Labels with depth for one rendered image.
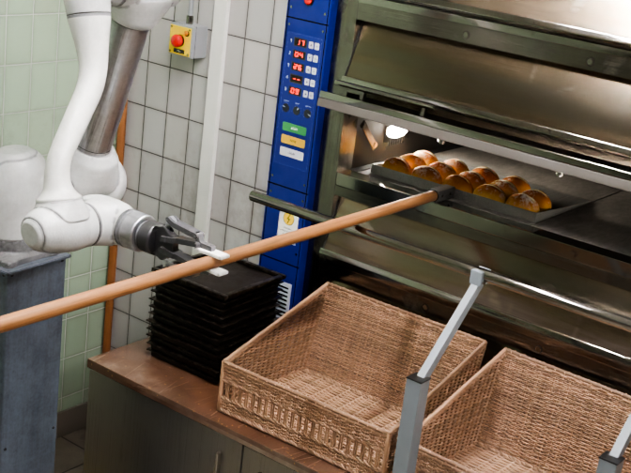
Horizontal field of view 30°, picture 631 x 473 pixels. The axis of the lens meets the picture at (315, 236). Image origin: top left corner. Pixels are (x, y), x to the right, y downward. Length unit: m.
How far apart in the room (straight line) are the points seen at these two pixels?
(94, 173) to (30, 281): 0.32
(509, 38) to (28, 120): 1.53
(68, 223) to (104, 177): 0.48
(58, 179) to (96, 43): 0.33
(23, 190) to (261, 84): 0.94
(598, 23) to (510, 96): 0.31
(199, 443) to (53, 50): 1.32
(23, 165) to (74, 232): 0.41
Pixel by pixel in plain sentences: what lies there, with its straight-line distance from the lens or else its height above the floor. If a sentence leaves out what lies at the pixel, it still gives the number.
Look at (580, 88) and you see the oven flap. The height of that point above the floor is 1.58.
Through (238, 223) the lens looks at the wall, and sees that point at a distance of 3.75.
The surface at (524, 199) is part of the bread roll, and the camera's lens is 3.29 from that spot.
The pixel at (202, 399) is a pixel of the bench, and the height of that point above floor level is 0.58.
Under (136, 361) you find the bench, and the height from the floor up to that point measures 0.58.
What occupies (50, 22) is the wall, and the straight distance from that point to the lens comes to 3.76.
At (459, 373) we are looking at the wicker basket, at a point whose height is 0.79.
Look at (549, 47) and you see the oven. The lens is 3.09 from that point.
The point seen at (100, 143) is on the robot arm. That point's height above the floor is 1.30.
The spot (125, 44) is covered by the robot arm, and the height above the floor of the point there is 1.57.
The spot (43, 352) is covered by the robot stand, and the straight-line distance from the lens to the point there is 3.19.
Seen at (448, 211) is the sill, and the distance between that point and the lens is 3.28.
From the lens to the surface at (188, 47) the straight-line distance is 3.71.
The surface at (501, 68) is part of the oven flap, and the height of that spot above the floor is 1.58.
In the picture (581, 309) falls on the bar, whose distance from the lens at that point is 2.72.
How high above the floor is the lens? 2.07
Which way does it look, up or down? 18 degrees down
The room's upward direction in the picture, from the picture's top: 7 degrees clockwise
